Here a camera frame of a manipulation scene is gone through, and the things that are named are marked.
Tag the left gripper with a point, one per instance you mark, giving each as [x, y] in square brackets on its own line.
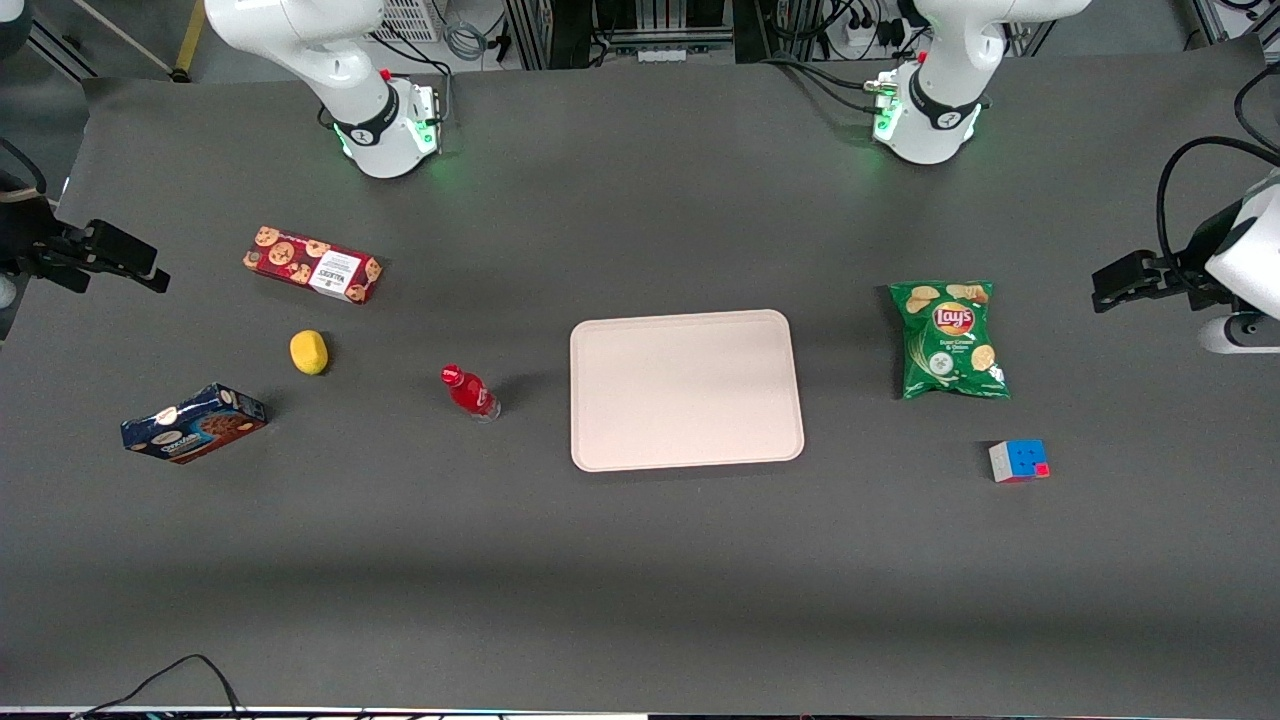
[1178, 274]

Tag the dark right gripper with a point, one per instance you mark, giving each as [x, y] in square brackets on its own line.
[30, 240]

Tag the red coke bottle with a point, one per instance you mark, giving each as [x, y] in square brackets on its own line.
[470, 393]

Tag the beige plastic tray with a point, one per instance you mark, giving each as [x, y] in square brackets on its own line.
[686, 390]

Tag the blue cookie box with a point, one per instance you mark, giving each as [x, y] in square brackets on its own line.
[192, 425]

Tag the green Lay's chips bag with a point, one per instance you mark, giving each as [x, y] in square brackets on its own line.
[950, 345]

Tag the red chocolate chip cookie box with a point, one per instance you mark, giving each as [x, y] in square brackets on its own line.
[312, 264]

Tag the blue Rubik's cube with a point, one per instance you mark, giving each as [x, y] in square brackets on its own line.
[1018, 460]

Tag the yellow lemon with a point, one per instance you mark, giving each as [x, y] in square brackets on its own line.
[309, 352]

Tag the yellow striped bar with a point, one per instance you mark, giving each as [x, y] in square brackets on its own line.
[188, 40]

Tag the white vented box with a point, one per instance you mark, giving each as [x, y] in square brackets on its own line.
[408, 18]

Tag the white power strip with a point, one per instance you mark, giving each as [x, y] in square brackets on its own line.
[664, 54]

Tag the dark grey table mat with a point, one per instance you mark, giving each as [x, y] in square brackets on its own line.
[640, 580]

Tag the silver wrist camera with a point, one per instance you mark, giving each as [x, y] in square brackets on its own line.
[1240, 336]

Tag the black aluminium frame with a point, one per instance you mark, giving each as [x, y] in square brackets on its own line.
[640, 20]

